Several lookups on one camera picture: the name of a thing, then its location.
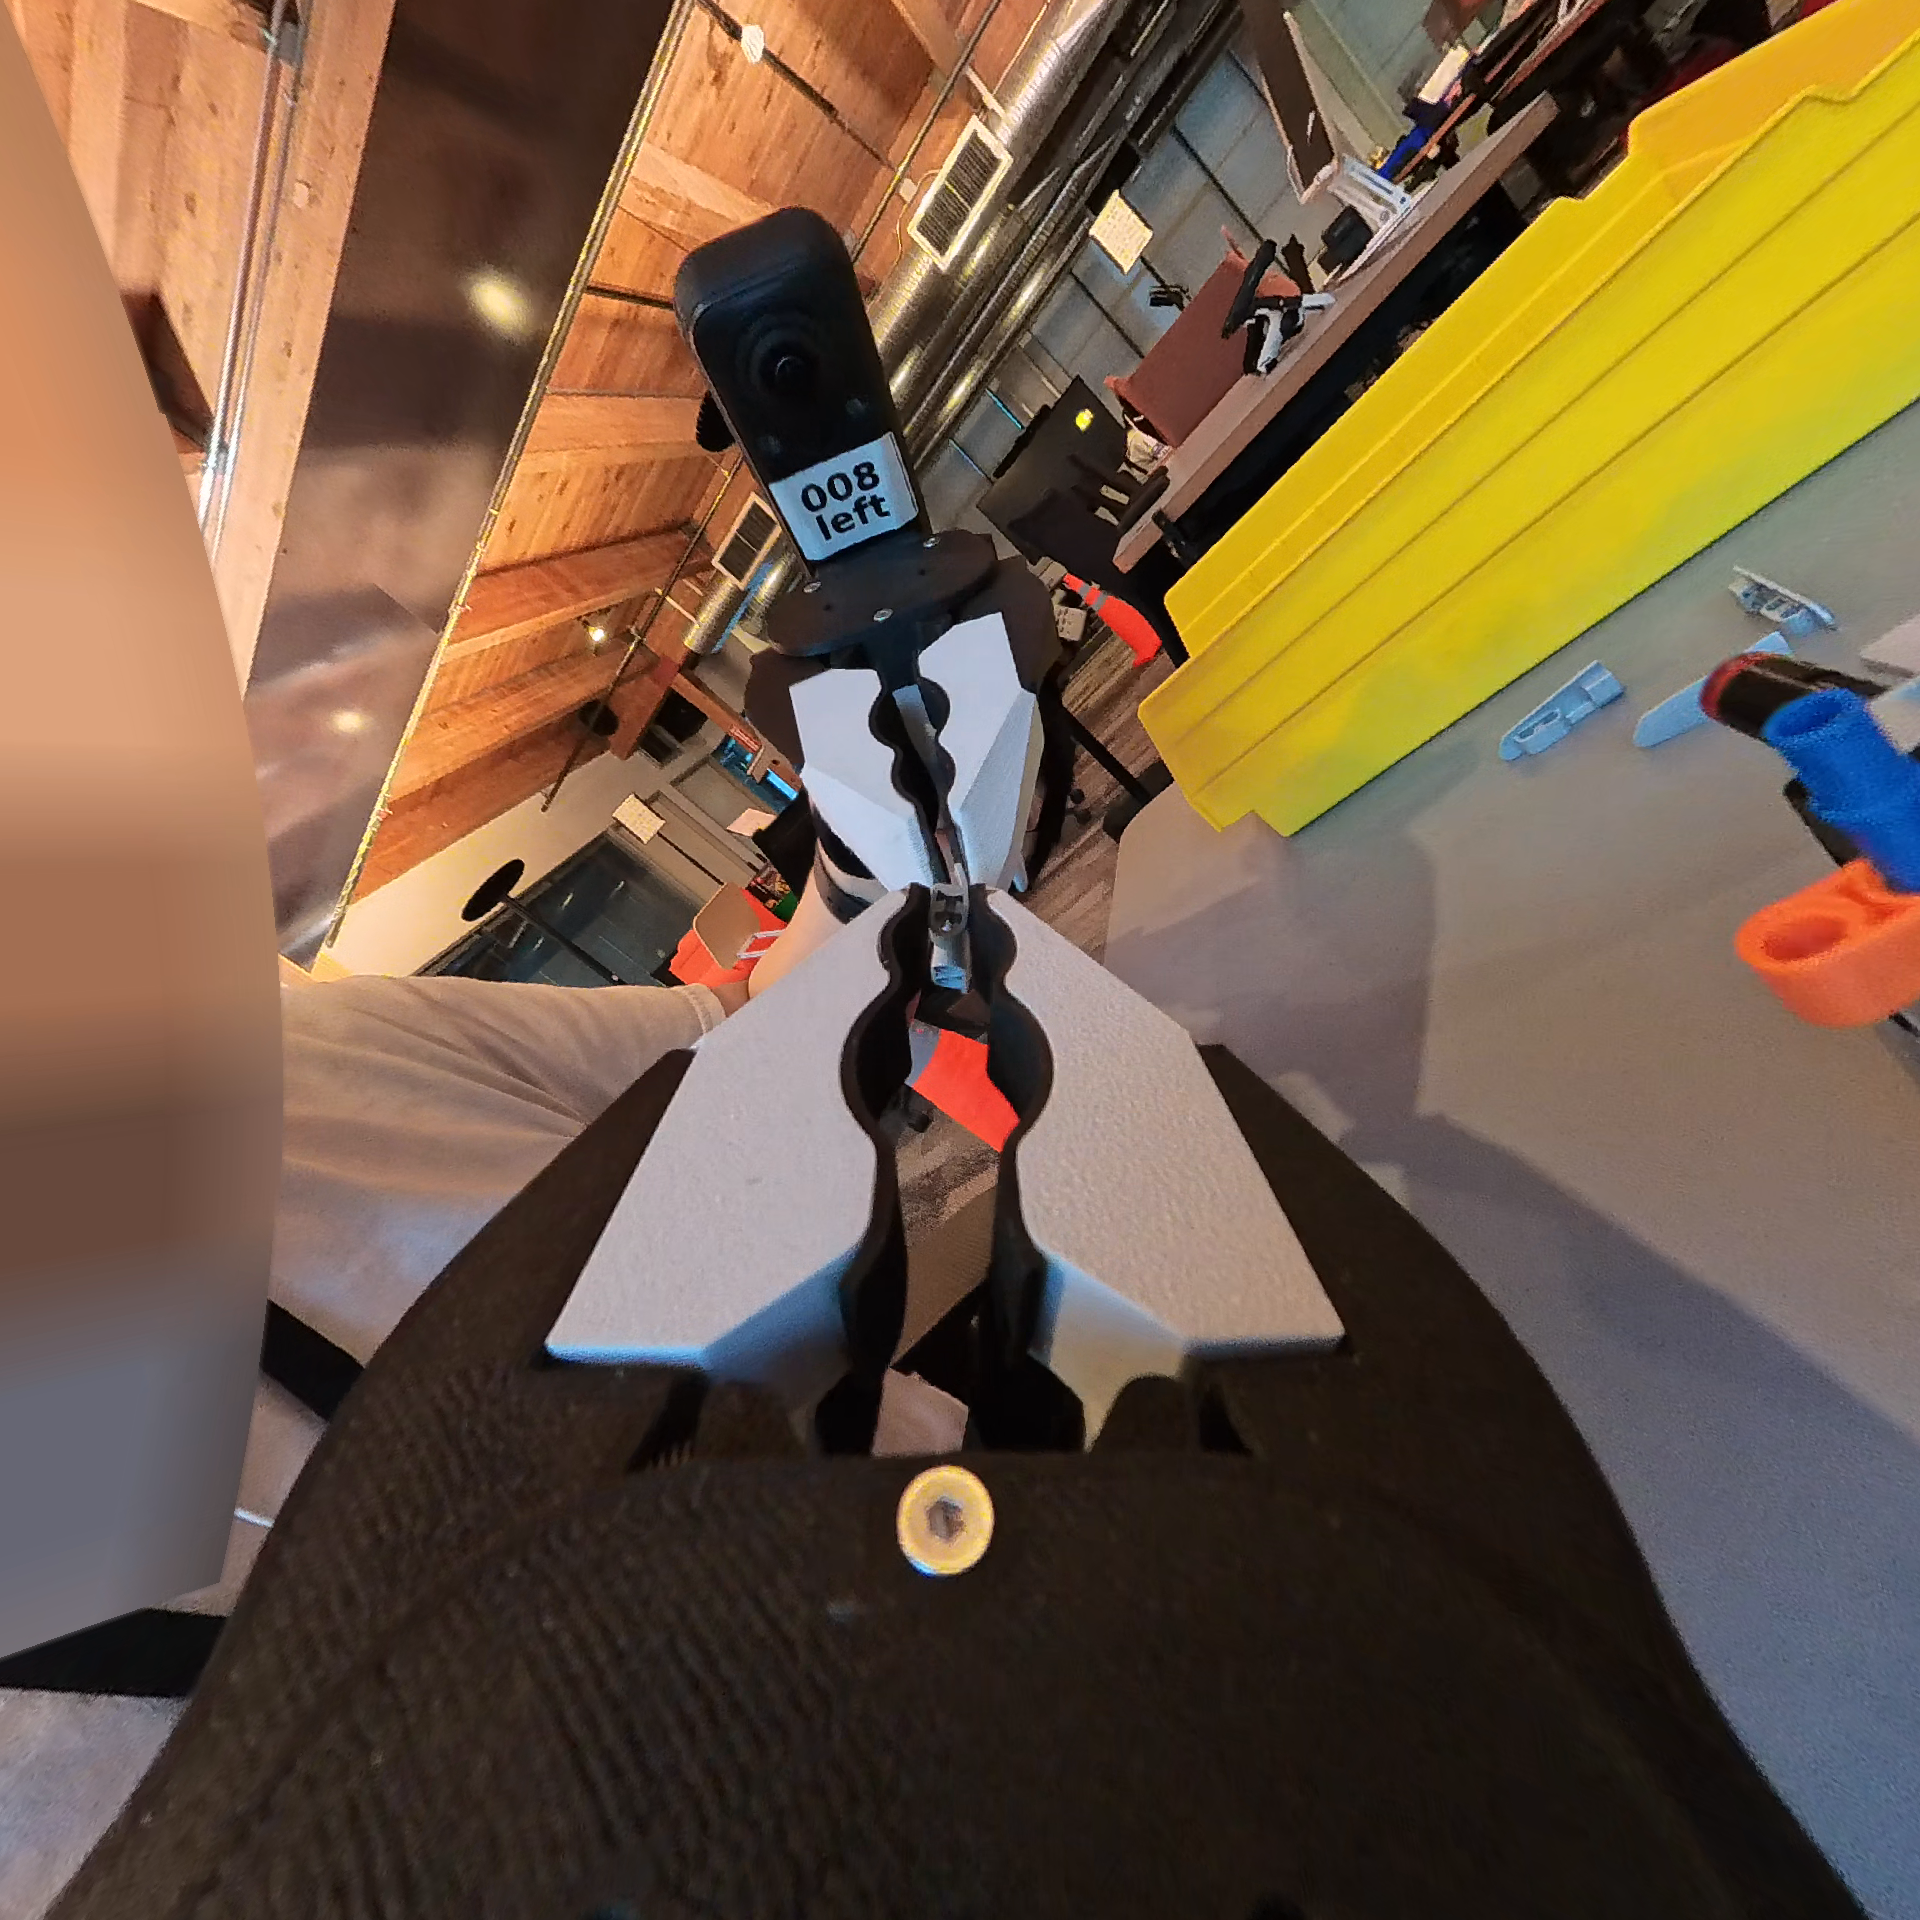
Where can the black toy brick model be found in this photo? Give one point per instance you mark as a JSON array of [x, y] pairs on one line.
[[1835, 782]]

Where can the grey desk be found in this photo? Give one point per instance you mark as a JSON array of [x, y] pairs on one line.
[[1501, 1049]]

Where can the orange traffic cone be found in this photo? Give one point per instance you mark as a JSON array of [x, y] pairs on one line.
[[1117, 618]]

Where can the white air vent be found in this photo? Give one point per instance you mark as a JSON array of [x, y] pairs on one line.
[[962, 187]]

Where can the brown office chair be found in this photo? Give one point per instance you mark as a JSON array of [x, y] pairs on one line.
[[1188, 352]]

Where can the round silver air duct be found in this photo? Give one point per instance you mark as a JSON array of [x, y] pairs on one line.
[[1004, 136]]

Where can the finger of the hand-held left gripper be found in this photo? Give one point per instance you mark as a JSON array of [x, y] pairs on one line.
[[848, 764], [990, 736]]

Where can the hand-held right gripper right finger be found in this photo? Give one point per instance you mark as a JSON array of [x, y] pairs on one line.
[[1169, 1200]]

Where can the yellow plastic bin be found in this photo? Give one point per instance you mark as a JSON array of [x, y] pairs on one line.
[[1575, 452]]

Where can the wooden background desk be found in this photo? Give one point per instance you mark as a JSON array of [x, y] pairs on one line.
[[1351, 313]]

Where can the orange ribbed plastic sheet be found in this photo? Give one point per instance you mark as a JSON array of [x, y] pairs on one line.
[[967, 1089]]

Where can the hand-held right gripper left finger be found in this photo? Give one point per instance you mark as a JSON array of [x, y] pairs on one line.
[[721, 1200]]

